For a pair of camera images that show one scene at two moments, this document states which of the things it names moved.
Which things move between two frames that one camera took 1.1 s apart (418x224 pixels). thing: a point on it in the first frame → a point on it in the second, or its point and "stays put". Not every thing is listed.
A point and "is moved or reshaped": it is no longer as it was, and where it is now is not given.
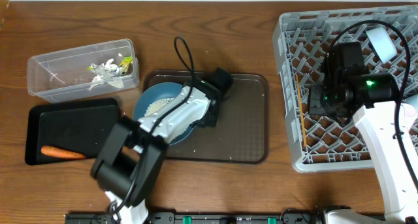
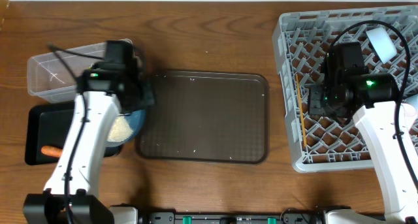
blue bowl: (156, 93) is moved or reshaped
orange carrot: (56, 152) stays put
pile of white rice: (157, 104) is moved or reshaped
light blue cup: (413, 100) stays put
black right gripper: (315, 108) stays put
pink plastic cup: (410, 116) stays put
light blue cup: (381, 44) stays put
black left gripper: (213, 123) → (149, 97)
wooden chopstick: (301, 109) stays put
